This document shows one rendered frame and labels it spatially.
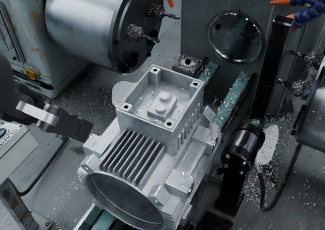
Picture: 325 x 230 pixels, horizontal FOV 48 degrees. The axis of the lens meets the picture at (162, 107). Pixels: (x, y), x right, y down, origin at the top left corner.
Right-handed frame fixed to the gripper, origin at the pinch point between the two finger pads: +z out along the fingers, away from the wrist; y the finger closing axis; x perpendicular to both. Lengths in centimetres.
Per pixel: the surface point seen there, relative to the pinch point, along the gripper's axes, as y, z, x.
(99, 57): 18.8, 29.3, -16.3
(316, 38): -23, 49, -45
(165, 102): -6.3, 13.4, -9.6
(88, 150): 2.6, 13.0, 2.8
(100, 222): -0.8, 23.6, 14.5
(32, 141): 13.8, 13.7, 5.7
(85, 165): 0.1, 9.7, 4.8
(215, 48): -1, 45, -32
